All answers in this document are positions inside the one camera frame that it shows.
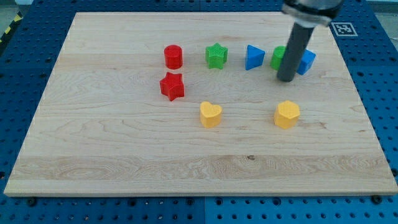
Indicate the yellow black hazard tape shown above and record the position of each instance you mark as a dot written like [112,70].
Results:
[11,28]

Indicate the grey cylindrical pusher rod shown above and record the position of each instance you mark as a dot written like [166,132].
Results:
[294,51]

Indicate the blue cube block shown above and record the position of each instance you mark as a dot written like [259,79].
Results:
[306,62]

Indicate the red cylinder block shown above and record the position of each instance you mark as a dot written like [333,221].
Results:
[173,57]

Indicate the green cylinder block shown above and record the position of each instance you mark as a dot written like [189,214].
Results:
[277,57]

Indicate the green star block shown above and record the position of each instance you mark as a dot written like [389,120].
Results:
[216,56]

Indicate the robot arm flange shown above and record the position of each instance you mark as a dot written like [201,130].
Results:
[312,13]

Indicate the white fiducial marker tag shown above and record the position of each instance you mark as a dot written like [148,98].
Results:
[344,29]

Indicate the yellow heart block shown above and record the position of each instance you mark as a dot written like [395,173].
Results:
[210,114]

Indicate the wooden board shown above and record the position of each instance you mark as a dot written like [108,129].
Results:
[103,129]

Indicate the yellow hexagon block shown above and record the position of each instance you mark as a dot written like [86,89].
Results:
[286,114]

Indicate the red star block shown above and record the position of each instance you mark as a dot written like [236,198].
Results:
[172,86]

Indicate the blue triangle block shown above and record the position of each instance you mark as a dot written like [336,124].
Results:
[254,57]

